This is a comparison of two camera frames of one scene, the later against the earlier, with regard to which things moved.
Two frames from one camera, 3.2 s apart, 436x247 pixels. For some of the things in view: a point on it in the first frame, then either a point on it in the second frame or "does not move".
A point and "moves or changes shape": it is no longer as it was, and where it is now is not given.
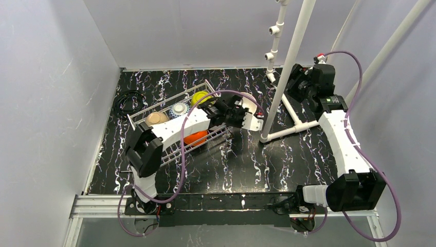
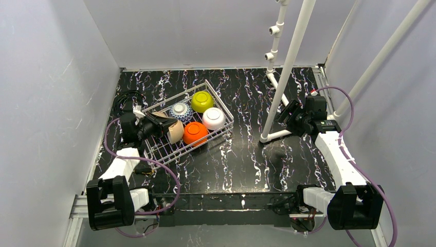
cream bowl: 248,103 moves or changes shape
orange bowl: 196,138 does not move
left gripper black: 240,116 → 155,125
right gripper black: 296,83 → 292,111
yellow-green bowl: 197,95 does not move
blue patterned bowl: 178,109 does not move
